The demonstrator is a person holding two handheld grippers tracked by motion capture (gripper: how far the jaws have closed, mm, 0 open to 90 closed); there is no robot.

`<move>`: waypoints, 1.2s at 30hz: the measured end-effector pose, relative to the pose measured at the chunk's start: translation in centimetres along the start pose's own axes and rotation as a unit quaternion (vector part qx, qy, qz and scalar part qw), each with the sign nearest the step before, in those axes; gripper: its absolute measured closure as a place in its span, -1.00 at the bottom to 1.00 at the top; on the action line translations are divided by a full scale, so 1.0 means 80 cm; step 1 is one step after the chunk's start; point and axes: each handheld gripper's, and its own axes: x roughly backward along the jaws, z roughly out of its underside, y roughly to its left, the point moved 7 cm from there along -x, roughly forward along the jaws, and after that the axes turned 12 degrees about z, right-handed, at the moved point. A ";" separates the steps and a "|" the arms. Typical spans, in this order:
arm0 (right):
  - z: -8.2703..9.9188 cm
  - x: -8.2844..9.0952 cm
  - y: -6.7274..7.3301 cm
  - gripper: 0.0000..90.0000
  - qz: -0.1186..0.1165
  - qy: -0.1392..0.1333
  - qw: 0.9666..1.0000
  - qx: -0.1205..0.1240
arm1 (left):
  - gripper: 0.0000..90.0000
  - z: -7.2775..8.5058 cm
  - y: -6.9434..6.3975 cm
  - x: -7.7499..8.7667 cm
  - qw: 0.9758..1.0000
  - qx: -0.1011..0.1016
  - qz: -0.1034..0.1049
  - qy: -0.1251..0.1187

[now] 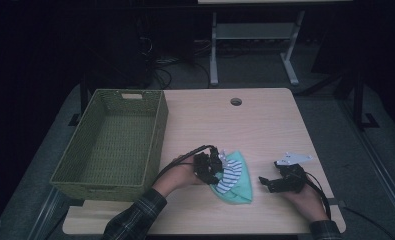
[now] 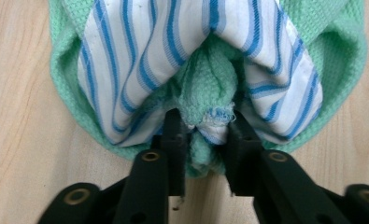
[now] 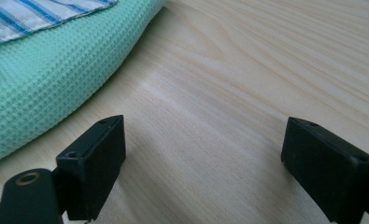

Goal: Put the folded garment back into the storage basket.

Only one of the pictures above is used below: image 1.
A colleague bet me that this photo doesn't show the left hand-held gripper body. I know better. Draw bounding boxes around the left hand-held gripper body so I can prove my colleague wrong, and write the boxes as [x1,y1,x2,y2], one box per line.
[193,147,235,178]

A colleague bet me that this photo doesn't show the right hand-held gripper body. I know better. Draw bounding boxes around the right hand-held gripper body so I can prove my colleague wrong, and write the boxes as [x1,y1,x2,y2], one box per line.
[274,152,313,195]

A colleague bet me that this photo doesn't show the teal garment with striped trim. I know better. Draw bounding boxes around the teal garment with striped trim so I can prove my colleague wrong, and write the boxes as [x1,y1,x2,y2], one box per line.
[209,150,255,206]

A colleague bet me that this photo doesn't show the person's right hand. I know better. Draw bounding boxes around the person's right hand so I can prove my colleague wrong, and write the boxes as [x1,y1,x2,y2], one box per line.
[278,181,330,223]

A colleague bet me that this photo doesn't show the person's left hand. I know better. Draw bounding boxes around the person's left hand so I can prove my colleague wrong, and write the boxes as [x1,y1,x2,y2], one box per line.
[152,155,206,198]

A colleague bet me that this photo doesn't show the green woven basket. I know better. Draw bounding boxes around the green woven basket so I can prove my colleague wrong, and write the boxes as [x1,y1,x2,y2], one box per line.
[49,87,170,204]

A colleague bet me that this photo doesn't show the black metal stand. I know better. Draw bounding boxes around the black metal stand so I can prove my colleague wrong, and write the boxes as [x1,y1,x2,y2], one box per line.
[333,71,381,132]

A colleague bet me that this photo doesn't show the white metal stand with shelf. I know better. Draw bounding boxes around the white metal stand with shelf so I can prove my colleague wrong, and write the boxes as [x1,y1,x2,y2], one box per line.
[208,9,306,87]

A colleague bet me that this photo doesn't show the right hand-held gripper cable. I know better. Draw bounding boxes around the right hand-held gripper cable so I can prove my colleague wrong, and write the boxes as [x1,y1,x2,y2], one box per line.
[300,171,333,221]

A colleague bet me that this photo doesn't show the grey table edge bracket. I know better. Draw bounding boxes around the grey table edge bracket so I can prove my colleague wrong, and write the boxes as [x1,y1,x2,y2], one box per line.
[326,197,347,208]

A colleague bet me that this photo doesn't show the thin black floor cable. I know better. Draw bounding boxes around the thin black floor cable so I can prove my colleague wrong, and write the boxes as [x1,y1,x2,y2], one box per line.
[343,205,395,240]

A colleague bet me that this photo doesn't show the metal floor rail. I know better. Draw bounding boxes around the metal floor rail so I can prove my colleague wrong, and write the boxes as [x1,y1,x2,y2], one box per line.
[338,98,395,231]
[26,186,71,240]

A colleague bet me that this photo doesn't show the tangle of black floor cables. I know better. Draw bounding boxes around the tangle of black floor cables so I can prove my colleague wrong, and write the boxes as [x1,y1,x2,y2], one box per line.
[141,33,213,90]

